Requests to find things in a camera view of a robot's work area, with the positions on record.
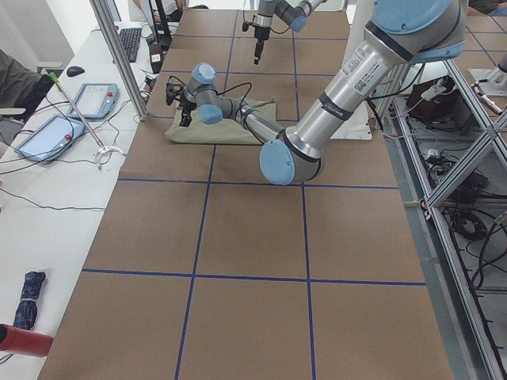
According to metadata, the olive green long-sleeve shirt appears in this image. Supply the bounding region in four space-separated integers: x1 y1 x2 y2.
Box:
165 107 261 145

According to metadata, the seated person in grey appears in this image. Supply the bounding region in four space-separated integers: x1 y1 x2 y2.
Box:
1 50 53 121

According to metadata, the blue teach pendant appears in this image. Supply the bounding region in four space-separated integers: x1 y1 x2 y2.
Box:
14 115 85 164
74 83 119 120

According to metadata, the black computer keyboard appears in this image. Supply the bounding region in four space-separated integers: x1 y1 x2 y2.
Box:
119 28 142 63

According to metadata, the near blue teach pendant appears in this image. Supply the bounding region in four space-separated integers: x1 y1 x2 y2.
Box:
14 115 85 164

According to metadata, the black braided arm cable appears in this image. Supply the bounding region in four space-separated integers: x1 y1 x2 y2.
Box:
166 75 254 120
240 7 294 36

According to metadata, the folded dark blue umbrella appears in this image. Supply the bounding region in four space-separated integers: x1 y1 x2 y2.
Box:
13 271 46 330

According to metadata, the black computer mouse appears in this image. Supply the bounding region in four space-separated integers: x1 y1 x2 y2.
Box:
66 66 86 78

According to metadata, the aluminium frame post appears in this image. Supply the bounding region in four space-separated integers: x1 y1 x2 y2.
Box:
90 0 148 121

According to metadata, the aluminium extrusion frame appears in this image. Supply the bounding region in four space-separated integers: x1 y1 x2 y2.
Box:
395 59 506 379

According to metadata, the far blue teach pendant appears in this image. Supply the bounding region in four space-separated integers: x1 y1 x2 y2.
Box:
74 83 119 120

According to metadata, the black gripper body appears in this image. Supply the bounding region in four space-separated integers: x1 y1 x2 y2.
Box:
166 81 196 127
242 21 270 65

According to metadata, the green-tipped metal grabber stick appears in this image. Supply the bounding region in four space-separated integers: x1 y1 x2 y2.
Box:
49 72 126 169

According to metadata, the red water bottle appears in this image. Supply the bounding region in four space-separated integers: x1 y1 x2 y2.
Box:
1 324 54 358

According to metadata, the brown control box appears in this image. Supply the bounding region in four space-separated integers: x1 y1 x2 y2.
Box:
406 75 478 135

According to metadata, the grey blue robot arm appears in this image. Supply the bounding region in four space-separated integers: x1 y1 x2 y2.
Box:
165 63 283 145
259 1 468 185

